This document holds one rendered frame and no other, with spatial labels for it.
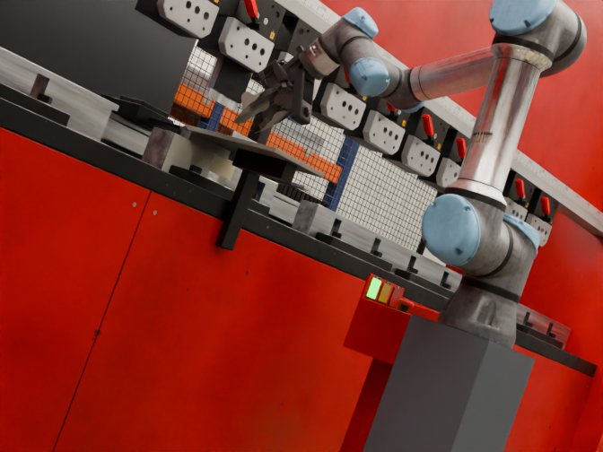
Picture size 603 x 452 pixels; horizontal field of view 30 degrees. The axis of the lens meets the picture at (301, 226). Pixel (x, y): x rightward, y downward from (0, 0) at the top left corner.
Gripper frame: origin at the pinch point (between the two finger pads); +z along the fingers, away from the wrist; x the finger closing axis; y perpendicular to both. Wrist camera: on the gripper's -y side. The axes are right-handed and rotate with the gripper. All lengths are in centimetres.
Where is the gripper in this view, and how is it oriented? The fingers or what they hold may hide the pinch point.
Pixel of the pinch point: (249, 126)
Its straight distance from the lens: 249.2
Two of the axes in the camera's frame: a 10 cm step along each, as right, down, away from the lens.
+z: -7.4, 5.7, 3.5
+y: -3.5, -7.8, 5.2
